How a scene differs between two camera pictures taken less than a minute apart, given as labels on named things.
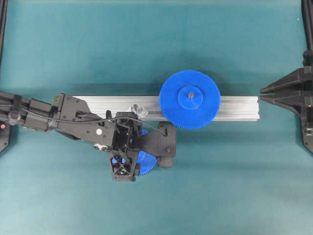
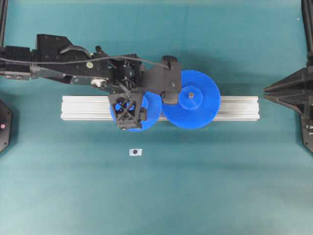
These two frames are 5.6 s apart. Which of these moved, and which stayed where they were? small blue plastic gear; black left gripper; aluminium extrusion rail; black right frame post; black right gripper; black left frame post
Moved: black left gripper; small blue plastic gear
Stayed: black left frame post; black right frame post; black right gripper; aluminium extrusion rail
